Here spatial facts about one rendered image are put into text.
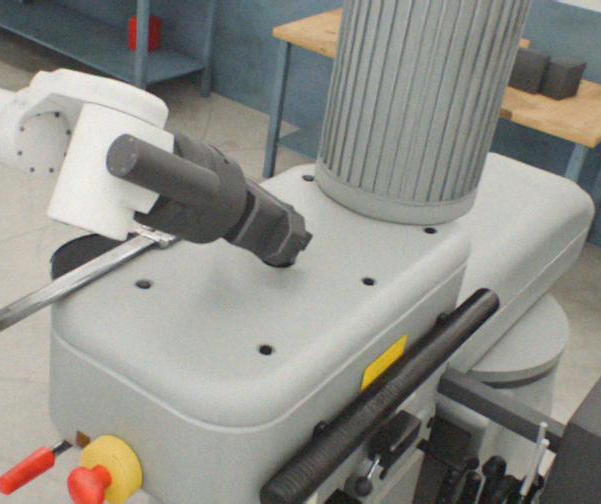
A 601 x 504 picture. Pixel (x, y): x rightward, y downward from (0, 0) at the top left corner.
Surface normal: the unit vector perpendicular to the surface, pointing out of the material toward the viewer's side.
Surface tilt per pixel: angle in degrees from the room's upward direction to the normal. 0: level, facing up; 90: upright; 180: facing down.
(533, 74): 90
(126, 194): 76
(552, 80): 90
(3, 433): 0
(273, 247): 60
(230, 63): 90
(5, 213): 0
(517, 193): 0
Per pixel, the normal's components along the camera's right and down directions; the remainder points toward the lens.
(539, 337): 0.14, -0.85
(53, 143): 0.80, 0.24
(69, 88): -0.50, -0.21
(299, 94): -0.56, 0.35
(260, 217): 0.62, 0.47
